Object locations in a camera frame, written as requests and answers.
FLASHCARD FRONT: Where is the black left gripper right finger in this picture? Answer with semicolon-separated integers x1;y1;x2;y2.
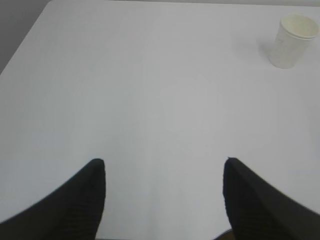
223;158;320;240

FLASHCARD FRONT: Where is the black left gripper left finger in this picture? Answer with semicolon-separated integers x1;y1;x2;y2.
0;158;106;240

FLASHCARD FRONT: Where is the white paper cup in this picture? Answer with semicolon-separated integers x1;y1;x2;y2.
269;14;320;69

